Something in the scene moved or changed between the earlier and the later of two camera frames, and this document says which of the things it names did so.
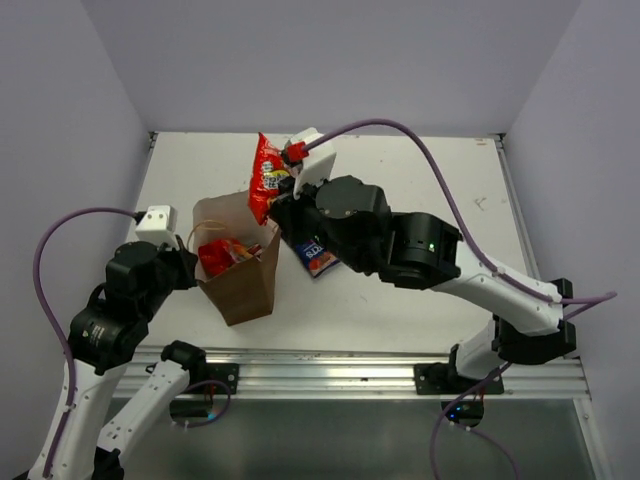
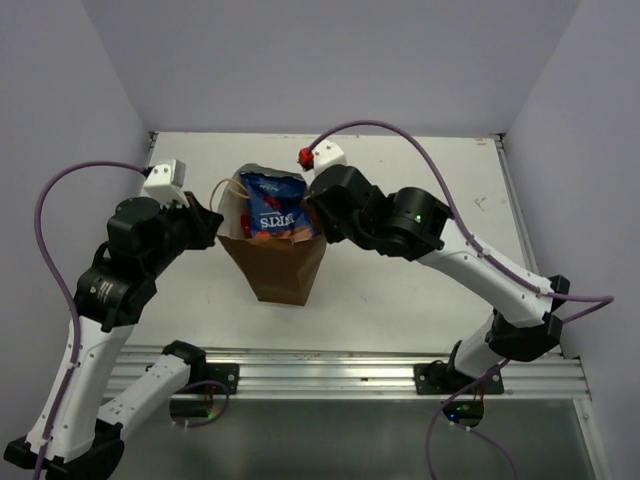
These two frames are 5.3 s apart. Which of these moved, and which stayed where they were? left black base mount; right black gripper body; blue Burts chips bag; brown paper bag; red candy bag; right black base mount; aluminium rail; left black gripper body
Moved: blue Burts chips bag; left black gripper body; brown paper bag; right black gripper body; red candy bag
Stayed: right black base mount; left black base mount; aluminium rail
